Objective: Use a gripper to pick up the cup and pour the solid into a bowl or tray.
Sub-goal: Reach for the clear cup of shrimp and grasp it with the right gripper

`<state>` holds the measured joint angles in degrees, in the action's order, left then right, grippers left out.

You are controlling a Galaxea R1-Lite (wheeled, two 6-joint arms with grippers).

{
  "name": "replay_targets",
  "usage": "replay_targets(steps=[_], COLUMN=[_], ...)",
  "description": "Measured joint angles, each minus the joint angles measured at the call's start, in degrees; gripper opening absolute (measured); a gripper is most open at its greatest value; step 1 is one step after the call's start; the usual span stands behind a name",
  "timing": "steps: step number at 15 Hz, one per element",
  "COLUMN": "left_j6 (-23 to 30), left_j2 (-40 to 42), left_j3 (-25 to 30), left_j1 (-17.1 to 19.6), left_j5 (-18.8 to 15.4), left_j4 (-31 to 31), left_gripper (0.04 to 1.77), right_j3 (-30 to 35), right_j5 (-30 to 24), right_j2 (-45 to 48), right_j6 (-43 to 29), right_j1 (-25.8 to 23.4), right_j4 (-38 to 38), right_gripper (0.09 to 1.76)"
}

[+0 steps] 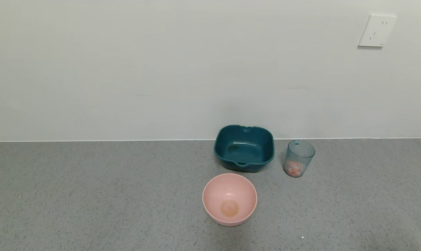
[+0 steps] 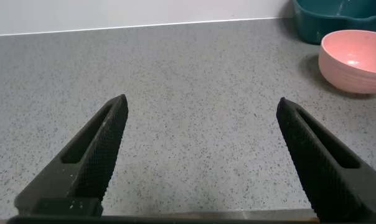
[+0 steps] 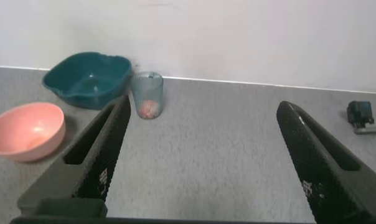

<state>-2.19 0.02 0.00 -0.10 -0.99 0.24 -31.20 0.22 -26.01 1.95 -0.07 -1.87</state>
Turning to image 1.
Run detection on translucent blue plastic cup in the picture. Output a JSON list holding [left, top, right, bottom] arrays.
[[283, 140, 316, 178]]

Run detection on orange and white solid pieces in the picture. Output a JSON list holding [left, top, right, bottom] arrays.
[[286, 161, 305, 177]]

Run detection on pink plastic bowl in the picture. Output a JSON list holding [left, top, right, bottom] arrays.
[[202, 173, 258, 227]]

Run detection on teal plastic tub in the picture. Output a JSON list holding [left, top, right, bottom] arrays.
[[214, 125, 275, 173]]

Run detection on white wall socket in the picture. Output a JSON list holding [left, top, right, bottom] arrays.
[[358, 14, 397, 48]]

